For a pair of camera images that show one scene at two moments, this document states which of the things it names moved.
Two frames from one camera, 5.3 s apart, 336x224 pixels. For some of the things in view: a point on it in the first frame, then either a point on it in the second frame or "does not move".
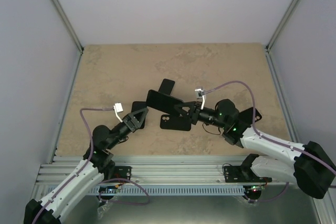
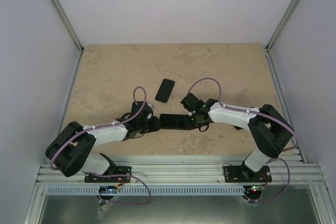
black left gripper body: [123, 134] to [144, 128]
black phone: [137, 106] does not move
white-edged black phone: [167, 86] does not move
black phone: [163, 103] to [174, 121]
